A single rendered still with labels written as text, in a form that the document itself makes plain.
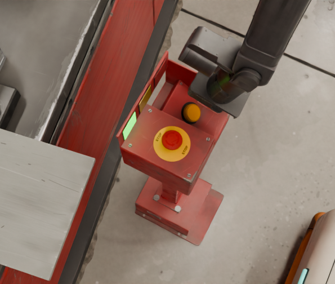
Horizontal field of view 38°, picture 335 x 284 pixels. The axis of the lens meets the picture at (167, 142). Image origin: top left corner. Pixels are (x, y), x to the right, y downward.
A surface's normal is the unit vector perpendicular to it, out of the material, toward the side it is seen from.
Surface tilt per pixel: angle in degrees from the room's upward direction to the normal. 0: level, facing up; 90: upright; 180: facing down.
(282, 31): 88
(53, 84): 0
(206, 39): 11
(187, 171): 0
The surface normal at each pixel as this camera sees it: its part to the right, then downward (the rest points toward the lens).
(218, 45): 0.19, -0.26
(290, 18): -0.37, 0.87
